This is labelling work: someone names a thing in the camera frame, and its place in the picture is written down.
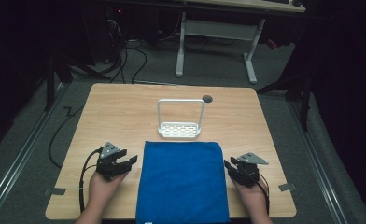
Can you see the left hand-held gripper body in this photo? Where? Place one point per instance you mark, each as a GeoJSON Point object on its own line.
{"type": "Point", "coordinates": [107, 166]}

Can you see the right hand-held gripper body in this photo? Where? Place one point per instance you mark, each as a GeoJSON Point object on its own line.
{"type": "Point", "coordinates": [248, 172]}

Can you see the blue towel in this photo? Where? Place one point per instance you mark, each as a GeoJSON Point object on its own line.
{"type": "Point", "coordinates": [182, 183]}

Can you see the person's right hand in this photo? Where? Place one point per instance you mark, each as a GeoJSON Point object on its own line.
{"type": "Point", "coordinates": [251, 196]}

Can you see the person's left hand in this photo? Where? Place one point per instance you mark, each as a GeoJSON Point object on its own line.
{"type": "Point", "coordinates": [101, 191]}

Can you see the grey tape piece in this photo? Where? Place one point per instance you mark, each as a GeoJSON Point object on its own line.
{"type": "Point", "coordinates": [57, 191]}
{"type": "Point", "coordinates": [287, 187]}

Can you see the grey table grommet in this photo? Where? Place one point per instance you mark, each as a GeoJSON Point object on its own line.
{"type": "Point", "coordinates": [207, 99]}

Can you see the black metal stand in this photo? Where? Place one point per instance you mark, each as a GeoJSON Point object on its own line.
{"type": "Point", "coordinates": [304, 99]}
{"type": "Point", "coordinates": [49, 84]}

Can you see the white-legged desk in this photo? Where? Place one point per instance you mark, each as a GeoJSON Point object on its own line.
{"type": "Point", "coordinates": [217, 30]}

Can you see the metal floor rail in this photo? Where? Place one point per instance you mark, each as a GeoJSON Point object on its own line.
{"type": "Point", "coordinates": [319, 165]}
{"type": "Point", "coordinates": [19, 161]}

